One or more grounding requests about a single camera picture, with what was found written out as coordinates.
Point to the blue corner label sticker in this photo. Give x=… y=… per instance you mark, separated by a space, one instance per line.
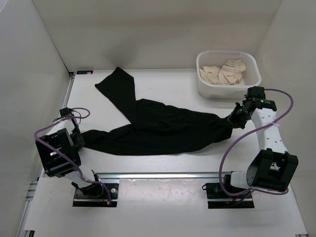
x=84 y=72

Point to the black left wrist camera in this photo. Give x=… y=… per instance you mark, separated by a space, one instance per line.
x=64 y=112

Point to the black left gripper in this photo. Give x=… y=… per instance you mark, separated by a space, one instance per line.
x=79 y=142

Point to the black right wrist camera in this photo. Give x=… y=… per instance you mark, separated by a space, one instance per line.
x=255 y=92

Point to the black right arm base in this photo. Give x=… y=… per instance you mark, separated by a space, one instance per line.
x=218 y=199

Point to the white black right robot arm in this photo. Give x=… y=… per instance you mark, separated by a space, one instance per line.
x=273 y=168

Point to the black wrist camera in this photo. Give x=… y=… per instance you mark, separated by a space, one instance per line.
x=64 y=112
x=255 y=92

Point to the aluminium table edge rail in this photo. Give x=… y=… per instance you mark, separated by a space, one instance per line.
x=159 y=175

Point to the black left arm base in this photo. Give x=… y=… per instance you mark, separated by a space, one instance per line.
x=96 y=196

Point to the black trousers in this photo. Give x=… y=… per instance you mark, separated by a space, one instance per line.
x=154 y=128

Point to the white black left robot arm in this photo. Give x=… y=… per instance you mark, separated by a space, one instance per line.
x=58 y=146

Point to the beige garment in basket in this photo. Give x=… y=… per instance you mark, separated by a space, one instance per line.
x=231 y=73

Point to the white front cover panel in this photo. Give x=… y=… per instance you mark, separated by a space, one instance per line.
x=159 y=208

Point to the white plastic basket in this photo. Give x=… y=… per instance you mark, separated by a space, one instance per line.
x=217 y=58

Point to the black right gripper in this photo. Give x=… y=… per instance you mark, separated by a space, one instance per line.
x=232 y=119

